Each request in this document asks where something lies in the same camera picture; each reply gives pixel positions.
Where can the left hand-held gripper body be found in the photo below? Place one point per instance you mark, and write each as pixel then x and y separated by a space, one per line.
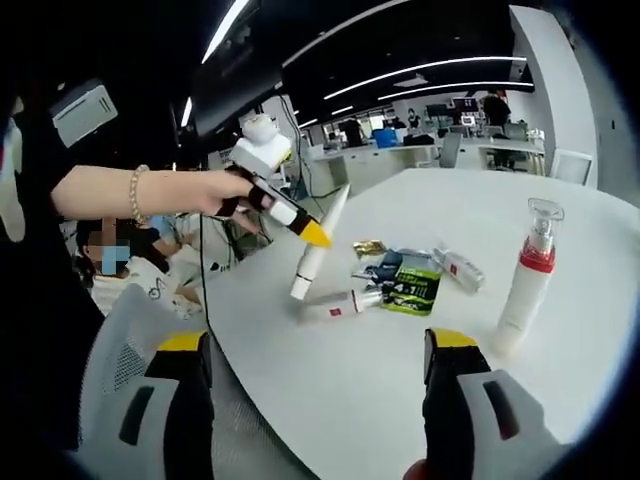
pixel 260 147

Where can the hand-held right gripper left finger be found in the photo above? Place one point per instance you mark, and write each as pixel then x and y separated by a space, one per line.
pixel 170 425

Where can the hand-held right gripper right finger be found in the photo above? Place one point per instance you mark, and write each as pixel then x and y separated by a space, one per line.
pixel 460 425

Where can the white skincare tube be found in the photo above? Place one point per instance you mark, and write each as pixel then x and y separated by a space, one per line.
pixel 312 265

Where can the gold skincare sachet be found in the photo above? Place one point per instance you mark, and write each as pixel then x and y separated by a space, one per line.
pixel 370 248

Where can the clear skincare sachet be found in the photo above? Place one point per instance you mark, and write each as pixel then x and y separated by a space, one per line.
pixel 375 272

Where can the small white skincare bottle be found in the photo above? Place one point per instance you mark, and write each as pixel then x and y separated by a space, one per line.
pixel 335 307

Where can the green black skincare sachet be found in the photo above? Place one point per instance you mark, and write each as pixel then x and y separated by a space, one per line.
pixel 412 292

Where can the white red-collared skincare bottle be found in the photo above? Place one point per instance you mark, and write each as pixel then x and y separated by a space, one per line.
pixel 527 295

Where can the silver tube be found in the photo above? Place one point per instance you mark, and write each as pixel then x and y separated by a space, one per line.
pixel 462 270

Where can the blue storage box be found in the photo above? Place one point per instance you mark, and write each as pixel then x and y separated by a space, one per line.
pixel 386 138

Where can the person's left hand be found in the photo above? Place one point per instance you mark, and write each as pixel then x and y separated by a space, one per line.
pixel 220 190

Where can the long white office counter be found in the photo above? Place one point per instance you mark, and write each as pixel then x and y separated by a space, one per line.
pixel 360 165

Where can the white mesh office chair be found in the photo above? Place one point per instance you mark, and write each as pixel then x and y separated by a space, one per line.
pixel 125 350

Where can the white slotted device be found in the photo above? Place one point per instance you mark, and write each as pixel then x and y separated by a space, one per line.
pixel 85 115

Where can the ceiling light strip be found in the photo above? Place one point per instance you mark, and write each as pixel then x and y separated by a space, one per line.
pixel 425 67
pixel 460 86

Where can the white trestle office desk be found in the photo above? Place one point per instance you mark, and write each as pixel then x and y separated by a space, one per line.
pixel 500 147

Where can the white-backed office chair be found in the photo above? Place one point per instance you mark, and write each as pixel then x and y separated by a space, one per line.
pixel 572 167

